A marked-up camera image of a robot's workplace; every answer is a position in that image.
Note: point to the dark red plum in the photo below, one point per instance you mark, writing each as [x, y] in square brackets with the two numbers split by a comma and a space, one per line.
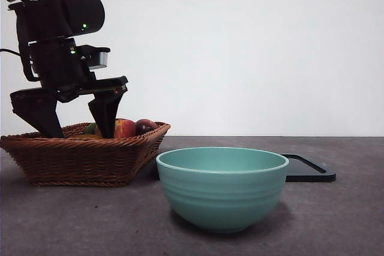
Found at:
[145, 126]

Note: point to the red yellow apple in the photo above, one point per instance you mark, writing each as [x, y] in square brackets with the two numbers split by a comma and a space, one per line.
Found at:
[124, 128]

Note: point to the black rectangular tray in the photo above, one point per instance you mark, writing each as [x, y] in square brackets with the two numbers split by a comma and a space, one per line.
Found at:
[309, 172]

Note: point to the brown wicker basket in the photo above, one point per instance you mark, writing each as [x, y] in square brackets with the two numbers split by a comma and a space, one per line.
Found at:
[75, 163]

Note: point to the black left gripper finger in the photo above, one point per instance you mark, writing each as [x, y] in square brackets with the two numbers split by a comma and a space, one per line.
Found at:
[105, 112]
[42, 118]

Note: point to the green avocado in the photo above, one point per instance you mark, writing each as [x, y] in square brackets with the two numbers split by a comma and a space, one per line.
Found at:
[90, 129]

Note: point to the teal ceramic bowl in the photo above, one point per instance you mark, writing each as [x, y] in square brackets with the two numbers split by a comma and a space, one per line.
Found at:
[222, 196]

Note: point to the pale grey camera box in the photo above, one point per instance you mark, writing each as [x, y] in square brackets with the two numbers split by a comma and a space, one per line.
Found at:
[100, 60]

